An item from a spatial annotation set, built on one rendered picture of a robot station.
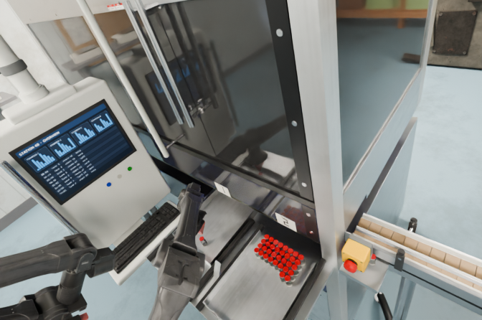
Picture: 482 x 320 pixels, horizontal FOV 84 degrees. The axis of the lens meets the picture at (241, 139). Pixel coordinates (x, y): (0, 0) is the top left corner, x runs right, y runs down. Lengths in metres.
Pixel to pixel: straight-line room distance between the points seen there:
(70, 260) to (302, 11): 0.77
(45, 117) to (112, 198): 0.50
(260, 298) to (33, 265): 0.69
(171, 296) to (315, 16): 0.57
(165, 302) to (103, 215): 1.00
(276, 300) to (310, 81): 0.77
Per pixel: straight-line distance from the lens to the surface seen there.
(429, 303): 2.09
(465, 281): 1.12
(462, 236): 2.38
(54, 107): 1.31
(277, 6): 0.56
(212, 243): 1.26
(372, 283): 1.11
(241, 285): 1.13
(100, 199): 1.50
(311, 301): 1.07
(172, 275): 0.59
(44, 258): 0.82
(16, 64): 1.32
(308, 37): 0.54
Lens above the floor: 1.88
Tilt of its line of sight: 36 degrees down
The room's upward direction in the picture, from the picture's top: 18 degrees counter-clockwise
